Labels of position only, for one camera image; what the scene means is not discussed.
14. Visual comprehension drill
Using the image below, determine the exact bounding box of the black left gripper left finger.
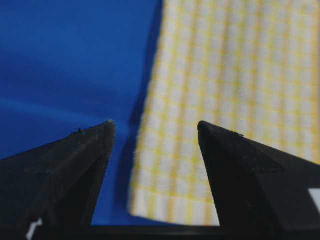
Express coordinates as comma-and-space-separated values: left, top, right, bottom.
0, 120, 116, 240

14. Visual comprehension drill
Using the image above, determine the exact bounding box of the yellow white striped towel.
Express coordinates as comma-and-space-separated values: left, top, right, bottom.
127, 0, 320, 226

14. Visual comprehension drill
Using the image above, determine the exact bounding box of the blue table cloth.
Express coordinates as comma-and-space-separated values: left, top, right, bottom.
0, 0, 181, 227

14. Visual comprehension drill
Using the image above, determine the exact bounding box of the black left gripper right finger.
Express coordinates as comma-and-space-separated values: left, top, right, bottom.
197, 121, 320, 240

